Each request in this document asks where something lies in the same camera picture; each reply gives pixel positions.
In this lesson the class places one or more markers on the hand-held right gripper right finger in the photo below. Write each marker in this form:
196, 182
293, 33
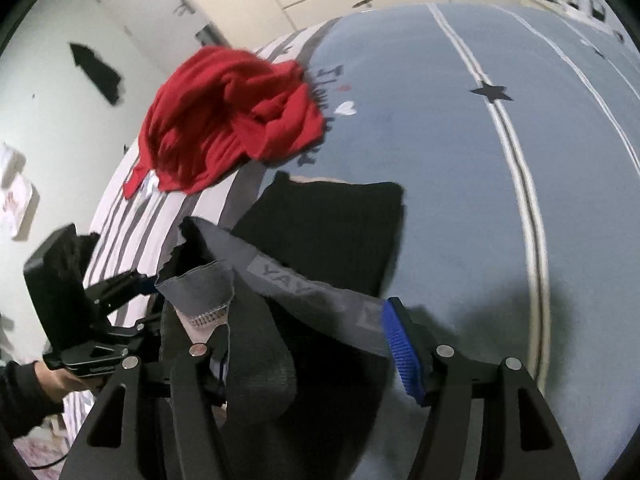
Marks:
400, 345

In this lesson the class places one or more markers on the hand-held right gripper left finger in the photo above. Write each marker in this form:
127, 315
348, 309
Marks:
195, 375

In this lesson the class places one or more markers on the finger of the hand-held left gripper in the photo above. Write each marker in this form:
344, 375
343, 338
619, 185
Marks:
122, 286
137, 327

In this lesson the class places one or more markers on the grey garment with waistband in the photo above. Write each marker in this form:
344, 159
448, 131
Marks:
260, 340

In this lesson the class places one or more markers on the black garment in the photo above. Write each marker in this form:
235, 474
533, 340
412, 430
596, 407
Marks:
325, 230

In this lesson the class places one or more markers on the person's left forearm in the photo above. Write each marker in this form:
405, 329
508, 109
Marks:
25, 400

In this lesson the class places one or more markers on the person's left hand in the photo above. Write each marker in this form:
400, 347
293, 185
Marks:
62, 382

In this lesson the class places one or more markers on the striped star print blanket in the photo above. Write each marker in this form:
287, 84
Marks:
450, 185

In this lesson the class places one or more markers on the red garment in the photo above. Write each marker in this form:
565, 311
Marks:
210, 110

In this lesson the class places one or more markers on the white paper wall picture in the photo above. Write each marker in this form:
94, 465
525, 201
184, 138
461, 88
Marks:
17, 195

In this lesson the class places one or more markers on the dark cloth hanging on wall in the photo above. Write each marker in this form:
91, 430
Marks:
97, 72

